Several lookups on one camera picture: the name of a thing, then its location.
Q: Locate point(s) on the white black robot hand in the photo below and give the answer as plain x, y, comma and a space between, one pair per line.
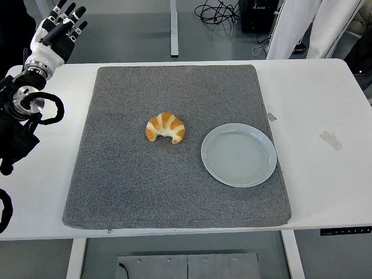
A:
48, 53

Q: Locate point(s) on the small grey tape strip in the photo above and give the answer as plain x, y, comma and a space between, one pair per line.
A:
271, 116

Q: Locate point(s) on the beige puffy jacket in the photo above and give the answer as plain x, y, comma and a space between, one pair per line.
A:
363, 24

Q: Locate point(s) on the black computer case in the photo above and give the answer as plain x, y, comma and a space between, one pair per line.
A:
255, 17

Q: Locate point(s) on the grey fabric mat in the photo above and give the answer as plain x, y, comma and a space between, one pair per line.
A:
145, 197

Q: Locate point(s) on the black table control panel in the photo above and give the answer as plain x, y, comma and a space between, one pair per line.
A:
343, 231

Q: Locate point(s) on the grey metal plate with screws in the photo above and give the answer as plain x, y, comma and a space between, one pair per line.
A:
174, 268

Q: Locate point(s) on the pale blue round plate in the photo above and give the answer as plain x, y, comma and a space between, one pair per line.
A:
238, 157

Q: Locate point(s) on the large grey tape strip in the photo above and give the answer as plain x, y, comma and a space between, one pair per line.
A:
330, 140

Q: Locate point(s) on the person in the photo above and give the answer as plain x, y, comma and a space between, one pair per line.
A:
290, 29
11, 29

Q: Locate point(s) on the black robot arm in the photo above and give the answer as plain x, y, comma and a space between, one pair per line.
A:
17, 139

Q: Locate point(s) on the white table leg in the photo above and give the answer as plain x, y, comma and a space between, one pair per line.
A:
292, 255
173, 29
76, 258

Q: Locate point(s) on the golden croissant bread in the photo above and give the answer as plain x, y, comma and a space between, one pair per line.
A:
165, 122

